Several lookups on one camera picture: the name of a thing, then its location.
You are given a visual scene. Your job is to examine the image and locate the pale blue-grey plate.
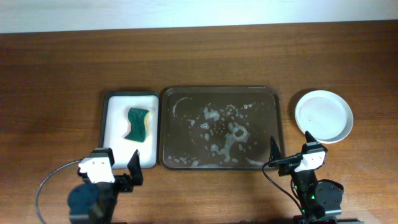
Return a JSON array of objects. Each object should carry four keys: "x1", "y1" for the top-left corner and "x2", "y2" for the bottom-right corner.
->
[{"x1": 294, "y1": 90, "x2": 354, "y2": 144}]

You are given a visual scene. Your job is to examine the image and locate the green yellow scrub sponge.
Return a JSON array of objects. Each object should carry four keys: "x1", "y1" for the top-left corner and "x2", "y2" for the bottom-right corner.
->
[{"x1": 124, "y1": 108, "x2": 150, "y2": 142}]

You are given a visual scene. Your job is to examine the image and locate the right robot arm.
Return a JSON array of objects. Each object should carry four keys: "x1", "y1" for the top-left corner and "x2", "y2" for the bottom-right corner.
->
[{"x1": 262, "y1": 131, "x2": 344, "y2": 223}]

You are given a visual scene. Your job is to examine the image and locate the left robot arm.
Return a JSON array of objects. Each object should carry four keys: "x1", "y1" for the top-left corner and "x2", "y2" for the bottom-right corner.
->
[{"x1": 67, "y1": 148, "x2": 144, "y2": 224}]

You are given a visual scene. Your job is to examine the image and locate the small tray with white foam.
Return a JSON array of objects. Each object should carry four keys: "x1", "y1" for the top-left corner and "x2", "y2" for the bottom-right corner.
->
[{"x1": 99, "y1": 91, "x2": 160, "y2": 169}]

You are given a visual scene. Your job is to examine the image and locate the large brown plastic tray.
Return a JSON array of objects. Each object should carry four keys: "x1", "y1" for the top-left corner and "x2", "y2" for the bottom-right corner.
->
[{"x1": 158, "y1": 86, "x2": 285, "y2": 170}]

